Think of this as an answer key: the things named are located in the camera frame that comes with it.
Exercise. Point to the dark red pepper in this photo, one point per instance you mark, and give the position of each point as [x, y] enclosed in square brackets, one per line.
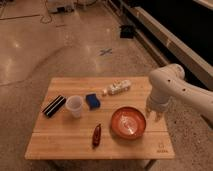
[96, 136]

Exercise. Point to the blue sponge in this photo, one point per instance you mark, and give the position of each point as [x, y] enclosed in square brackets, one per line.
[92, 101]

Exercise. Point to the orange ceramic bowl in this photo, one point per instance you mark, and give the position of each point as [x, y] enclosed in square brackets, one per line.
[128, 123]

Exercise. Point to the white equipment base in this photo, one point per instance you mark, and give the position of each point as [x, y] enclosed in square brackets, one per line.
[60, 6]

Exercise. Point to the clear plastic cup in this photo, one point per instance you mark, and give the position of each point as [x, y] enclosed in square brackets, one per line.
[74, 104]

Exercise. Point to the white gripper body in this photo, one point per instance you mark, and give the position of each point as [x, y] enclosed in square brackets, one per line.
[157, 107]

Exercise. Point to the black box on floor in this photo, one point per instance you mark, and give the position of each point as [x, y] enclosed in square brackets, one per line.
[127, 31]

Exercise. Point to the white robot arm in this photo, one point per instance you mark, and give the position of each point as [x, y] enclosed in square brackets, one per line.
[167, 82]

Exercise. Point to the grey wall ledge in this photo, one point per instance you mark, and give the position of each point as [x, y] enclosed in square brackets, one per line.
[163, 44]

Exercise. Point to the wooden folding table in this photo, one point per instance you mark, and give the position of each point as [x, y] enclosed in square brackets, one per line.
[90, 137]

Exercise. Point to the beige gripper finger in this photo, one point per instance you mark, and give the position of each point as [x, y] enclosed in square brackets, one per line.
[158, 116]
[147, 111]

